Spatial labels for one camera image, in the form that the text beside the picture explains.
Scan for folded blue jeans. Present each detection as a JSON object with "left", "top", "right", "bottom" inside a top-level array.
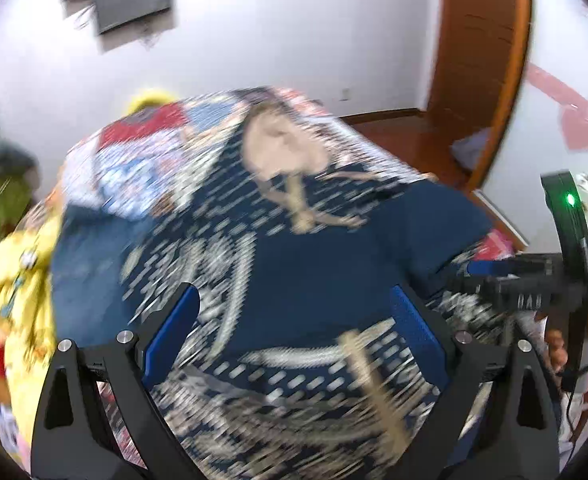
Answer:
[{"left": 51, "top": 204, "right": 162, "bottom": 343}]

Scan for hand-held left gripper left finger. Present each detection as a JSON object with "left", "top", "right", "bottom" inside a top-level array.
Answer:
[{"left": 30, "top": 282, "right": 202, "bottom": 480}]

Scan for yellow cartoon blanket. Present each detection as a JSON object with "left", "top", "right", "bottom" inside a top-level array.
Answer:
[{"left": 0, "top": 195, "right": 67, "bottom": 463}]

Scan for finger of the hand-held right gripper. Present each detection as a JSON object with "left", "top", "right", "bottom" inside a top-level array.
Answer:
[
  {"left": 444, "top": 276, "right": 557, "bottom": 313},
  {"left": 466, "top": 254, "right": 563, "bottom": 282}
]

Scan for patchwork printed blanket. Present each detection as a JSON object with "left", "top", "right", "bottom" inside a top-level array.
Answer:
[{"left": 0, "top": 87, "right": 527, "bottom": 480}]

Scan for white printed box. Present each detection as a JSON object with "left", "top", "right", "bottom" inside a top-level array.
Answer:
[{"left": 0, "top": 400, "right": 31, "bottom": 468}]

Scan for person's right hand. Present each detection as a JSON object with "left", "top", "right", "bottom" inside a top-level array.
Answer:
[{"left": 534, "top": 304, "right": 588, "bottom": 378}]

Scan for yellow plush pillow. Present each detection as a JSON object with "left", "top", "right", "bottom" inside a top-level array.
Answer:
[{"left": 125, "top": 88, "right": 181, "bottom": 117}]

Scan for grey cushion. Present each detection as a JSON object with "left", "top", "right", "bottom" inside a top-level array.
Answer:
[{"left": 0, "top": 140, "right": 41, "bottom": 183}]

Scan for wooden door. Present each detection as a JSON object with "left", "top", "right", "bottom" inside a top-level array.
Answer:
[{"left": 425, "top": 0, "right": 533, "bottom": 192}]

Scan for light blue cloth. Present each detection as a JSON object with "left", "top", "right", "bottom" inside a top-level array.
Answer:
[{"left": 450, "top": 127, "right": 493, "bottom": 172}]

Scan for navy patterned garment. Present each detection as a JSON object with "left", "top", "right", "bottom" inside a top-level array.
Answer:
[{"left": 119, "top": 100, "right": 504, "bottom": 480}]

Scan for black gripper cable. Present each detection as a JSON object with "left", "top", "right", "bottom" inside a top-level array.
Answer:
[{"left": 558, "top": 350, "right": 588, "bottom": 463}]

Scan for small black wall monitor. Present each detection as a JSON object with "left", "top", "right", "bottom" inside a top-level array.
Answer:
[{"left": 93, "top": 0, "right": 173, "bottom": 37}]

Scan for green patterned cloth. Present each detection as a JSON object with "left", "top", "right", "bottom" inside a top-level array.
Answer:
[{"left": 0, "top": 172, "right": 39, "bottom": 258}]

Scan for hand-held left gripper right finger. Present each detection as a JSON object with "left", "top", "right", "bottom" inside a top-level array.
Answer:
[{"left": 390, "top": 282, "right": 560, "bottom": 480}]

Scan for pink wall decoration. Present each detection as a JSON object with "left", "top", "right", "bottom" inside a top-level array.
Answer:
[{"left": 524, "top": 62, "right": 588, "bottom": 162}]

